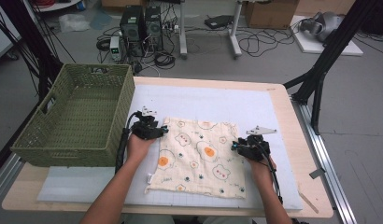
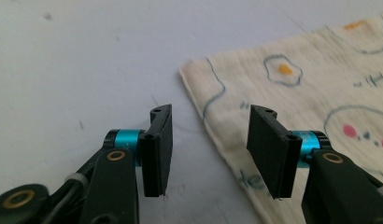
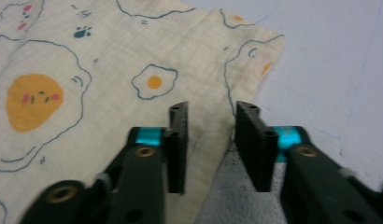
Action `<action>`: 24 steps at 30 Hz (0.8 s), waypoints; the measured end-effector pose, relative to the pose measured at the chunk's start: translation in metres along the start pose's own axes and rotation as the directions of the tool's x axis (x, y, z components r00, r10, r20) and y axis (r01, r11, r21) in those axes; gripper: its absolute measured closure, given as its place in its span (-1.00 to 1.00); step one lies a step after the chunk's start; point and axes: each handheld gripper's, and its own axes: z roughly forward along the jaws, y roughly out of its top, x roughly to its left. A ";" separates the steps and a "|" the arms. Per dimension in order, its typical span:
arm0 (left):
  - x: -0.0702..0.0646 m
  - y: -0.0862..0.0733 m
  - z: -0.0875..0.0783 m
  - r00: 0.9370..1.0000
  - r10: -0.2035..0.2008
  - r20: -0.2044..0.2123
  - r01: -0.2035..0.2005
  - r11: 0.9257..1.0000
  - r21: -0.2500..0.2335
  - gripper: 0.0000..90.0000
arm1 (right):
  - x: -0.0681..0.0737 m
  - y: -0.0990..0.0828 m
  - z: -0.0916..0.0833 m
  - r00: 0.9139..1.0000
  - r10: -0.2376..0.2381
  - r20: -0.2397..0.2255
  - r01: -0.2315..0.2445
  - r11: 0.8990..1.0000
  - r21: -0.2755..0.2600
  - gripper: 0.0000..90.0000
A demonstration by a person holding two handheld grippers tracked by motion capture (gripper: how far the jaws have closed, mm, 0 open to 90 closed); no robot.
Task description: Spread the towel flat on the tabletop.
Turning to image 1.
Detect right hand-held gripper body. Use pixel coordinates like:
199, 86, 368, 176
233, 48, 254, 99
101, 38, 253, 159
236, 125, 278, 162

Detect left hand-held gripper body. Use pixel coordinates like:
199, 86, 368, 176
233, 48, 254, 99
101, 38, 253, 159
129, 105, 166, 141

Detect cream egg print cloth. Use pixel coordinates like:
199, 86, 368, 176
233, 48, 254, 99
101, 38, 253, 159
145, 116, 248, 200

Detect green woven basket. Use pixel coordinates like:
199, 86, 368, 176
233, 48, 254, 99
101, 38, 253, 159
10, 63, 136, 168

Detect person's left hand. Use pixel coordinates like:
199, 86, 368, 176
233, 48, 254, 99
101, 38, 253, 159
125, 133, 158, 165

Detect person's right hand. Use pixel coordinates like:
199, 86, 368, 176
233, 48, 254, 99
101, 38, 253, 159
247, 156, 277, 184

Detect white grid mat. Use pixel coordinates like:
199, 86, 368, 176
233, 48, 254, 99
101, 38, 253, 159
36, 83, 305, 211

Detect thin wooden stick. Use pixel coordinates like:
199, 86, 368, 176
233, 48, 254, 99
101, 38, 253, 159
299, 192, 320, 215

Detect grey power supply unit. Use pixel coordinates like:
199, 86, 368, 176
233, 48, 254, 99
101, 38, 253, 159
109, 35, 123, 62

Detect white desk leg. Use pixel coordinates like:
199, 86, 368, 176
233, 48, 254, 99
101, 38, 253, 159
228, 0, 244, 60
178, 0, 189, 60

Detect slim black computer tower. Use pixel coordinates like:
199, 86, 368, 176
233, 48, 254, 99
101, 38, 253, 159
144, 6, 164, 52

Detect large black computer tower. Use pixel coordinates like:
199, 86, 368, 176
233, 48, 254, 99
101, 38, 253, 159
119, 5, 146, 58

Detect white floor board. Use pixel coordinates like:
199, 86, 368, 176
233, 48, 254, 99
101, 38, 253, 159
290, 15, 364, 57

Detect flat black device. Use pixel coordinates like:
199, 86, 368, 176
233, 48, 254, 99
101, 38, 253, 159
204, 14, 234, 30

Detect clear plastic bag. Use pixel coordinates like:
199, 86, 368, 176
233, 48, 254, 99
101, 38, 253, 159
58, 13, 92, 34

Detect brown cardboard box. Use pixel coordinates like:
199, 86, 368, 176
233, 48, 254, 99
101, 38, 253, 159
244, 0, 300, 30

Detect grey helmet-like device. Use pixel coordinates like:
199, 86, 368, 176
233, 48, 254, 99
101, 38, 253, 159
299, 11, 345, 43

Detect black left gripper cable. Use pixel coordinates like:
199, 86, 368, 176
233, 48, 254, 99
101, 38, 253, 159
114, 111, 141, 174

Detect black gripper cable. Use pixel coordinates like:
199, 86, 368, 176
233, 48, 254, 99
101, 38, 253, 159
258, 145, 285, 205
114, 111, 141, 174

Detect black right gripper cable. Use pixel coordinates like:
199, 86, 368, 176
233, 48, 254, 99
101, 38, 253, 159
258, 145, 285, 205

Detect small grey metal bracket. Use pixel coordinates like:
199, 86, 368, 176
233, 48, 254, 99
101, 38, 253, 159
308, 167, 327, 180

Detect coil of black cable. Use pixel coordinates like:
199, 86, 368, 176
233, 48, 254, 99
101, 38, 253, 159
153, 50, 177, 70

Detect aluminium rail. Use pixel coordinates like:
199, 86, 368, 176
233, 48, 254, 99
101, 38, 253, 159
0, 153, 24, 203
291, 98, 358, 224

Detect loose black floor cables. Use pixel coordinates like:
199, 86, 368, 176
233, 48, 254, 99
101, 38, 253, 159
235, 27, 296, 58

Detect black metal frame stand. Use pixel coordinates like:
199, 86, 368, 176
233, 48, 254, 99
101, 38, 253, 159
282, 0, 379, 135
0, 0, 65, 101

